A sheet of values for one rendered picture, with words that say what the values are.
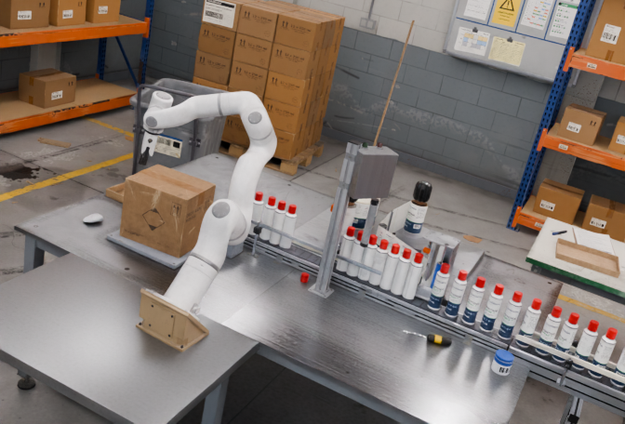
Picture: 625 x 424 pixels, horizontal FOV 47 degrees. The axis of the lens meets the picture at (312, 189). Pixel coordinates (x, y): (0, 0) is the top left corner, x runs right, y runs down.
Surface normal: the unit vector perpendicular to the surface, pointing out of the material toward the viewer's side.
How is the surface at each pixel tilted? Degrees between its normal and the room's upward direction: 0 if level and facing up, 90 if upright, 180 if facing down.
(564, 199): 89
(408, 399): 0
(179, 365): 0
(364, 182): 90
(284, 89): 90
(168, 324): 90
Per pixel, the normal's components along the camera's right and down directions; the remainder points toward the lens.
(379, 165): 0.46, 0.41
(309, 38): -0.33, 0.29
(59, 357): 0.19, -0.91
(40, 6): 0.87, 0.32
